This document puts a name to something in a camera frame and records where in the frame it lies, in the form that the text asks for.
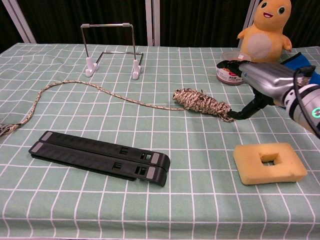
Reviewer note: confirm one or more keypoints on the yellow sponge square hole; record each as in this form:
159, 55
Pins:
247, 162

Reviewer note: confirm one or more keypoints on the black curtain panel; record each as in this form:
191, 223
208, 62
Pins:
306, 22
200, 22
6, 32
62, 15

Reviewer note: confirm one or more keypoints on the black folding stand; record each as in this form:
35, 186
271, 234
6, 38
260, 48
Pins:
100, 155

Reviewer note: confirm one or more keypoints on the blue cloth bag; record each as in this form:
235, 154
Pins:
305, 61

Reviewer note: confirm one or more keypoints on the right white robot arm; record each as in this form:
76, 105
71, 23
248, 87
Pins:
307, 107

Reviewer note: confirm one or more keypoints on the clear lidded food container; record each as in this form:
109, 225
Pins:
230, 79

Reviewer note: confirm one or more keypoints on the white metal frame post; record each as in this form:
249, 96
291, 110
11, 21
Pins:
22, 22
153, 22
251, 15

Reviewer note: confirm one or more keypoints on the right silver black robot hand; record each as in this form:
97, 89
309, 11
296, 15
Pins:
265, 77

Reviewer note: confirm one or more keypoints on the yellow plush toy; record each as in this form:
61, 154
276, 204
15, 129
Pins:
262, 32

